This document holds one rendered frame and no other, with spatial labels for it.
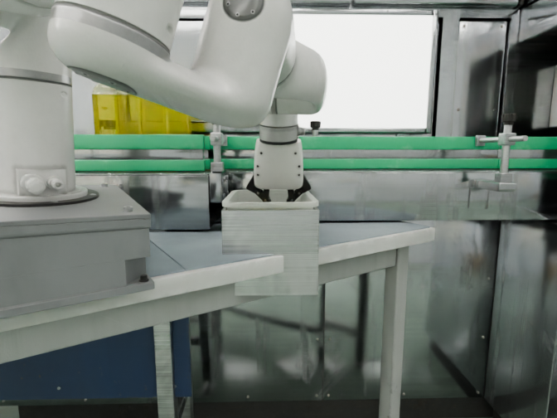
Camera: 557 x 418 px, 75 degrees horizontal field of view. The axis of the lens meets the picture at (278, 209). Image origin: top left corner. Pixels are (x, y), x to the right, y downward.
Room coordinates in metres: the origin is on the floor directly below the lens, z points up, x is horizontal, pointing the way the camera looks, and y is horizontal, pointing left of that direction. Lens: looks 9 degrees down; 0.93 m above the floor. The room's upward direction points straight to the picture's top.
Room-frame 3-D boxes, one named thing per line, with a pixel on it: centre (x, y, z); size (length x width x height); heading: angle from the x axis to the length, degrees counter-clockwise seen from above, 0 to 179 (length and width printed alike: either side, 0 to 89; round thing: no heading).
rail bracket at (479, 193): (0.85, -0.51, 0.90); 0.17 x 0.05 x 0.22; 2
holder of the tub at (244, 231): (0.76, 0.02, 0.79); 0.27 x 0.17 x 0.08; 2
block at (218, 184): (0.85, 0.14, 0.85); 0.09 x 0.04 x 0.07; 2
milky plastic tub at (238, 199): (0.73, 0.02, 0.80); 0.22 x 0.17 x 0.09; 2
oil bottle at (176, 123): (0.95, 0.25, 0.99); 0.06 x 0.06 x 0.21; 1
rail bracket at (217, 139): (0.83, 0.13, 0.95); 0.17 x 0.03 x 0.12; 2
